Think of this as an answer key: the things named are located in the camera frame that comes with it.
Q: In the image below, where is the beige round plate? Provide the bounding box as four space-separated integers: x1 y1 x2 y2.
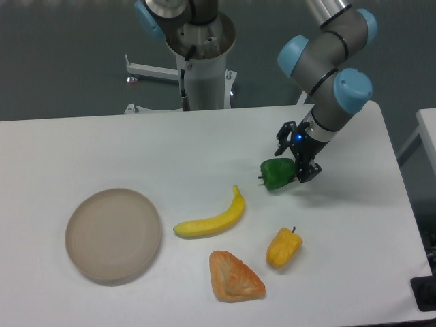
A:
65 188 162 286

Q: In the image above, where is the black device at table edge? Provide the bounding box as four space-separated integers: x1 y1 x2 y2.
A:
410 275 435 312

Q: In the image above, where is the toy puff pastry turnover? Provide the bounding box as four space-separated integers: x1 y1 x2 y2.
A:
209 251 266 303

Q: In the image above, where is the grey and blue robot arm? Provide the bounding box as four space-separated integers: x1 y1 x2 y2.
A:
134 1 377 189

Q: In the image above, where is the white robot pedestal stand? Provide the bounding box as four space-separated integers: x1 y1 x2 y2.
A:
125 11 237 111

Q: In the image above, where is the yellow toy bell pepper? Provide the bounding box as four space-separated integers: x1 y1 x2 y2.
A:
266 226 303 269

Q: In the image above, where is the yellow toy banana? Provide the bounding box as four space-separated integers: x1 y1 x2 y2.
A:
173 185 245 238

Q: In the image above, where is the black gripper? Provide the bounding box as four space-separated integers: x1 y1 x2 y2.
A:
274 121 329 183

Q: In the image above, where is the green toy bell pepper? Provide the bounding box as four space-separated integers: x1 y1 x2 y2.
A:
258 158 296 191

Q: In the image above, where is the black cable on pedestal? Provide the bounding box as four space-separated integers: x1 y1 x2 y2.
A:
178 44 198 112

